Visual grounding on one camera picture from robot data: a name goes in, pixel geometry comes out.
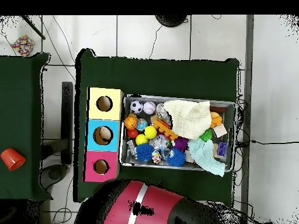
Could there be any small yellow ball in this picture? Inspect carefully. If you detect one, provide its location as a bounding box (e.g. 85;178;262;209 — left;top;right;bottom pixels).
135;134;149;146

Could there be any globe print ball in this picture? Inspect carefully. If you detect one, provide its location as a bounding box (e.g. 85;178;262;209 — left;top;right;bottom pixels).
135;118;149;132

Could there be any red cup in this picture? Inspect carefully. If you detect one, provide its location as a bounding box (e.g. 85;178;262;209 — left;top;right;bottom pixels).
0;148;26;172

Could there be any small baseball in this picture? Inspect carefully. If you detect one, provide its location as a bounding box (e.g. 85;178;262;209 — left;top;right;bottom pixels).
142;101;157;116

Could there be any dark green table cloth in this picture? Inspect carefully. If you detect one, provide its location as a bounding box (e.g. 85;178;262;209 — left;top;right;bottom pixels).
74;48;240;206

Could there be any blue spiky ball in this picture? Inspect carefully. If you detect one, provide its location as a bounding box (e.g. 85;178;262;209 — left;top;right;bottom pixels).
166;148;187;168
135;142;155;163

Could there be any shallow clear mesh bin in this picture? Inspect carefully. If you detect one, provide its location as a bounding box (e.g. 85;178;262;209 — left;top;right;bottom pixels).
120;94;237;173

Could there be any large yellow ball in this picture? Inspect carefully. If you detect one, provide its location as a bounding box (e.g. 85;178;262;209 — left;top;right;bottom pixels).
144;125;158;140

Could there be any cream waffle cloth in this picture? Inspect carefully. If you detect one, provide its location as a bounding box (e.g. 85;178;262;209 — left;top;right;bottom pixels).
163;99;213;141

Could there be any small soccer ball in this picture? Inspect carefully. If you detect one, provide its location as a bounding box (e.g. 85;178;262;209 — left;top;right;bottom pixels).
130;100;144;115

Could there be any mint green cloth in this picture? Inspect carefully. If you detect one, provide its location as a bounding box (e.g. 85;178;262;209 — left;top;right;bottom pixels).
187;138;226;178

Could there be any wooden box with three holes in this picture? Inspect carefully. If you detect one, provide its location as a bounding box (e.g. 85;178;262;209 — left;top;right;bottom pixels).
84;86;124;184

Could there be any green covered side table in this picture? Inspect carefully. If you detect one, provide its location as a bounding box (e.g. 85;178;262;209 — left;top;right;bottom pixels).
0;52;51;202

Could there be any small orange basketball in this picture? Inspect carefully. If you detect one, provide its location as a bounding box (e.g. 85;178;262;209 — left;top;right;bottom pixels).
123;115;138;131

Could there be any black round stand base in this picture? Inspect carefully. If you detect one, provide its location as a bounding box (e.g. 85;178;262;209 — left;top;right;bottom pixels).
155;15;189;28

